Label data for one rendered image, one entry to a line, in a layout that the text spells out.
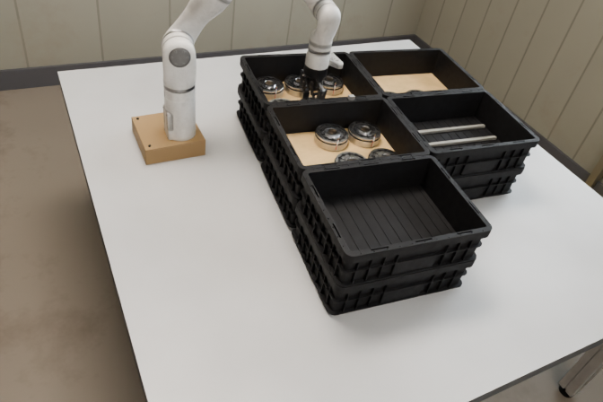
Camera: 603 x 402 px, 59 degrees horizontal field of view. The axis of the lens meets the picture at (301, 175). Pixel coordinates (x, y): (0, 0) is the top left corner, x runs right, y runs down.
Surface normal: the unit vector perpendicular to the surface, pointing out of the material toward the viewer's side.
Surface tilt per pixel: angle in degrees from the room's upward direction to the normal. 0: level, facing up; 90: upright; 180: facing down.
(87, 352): 0
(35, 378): 0
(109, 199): 0
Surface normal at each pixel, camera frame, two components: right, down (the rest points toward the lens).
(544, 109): -0.89, 0.18
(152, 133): 0.11, -0.77
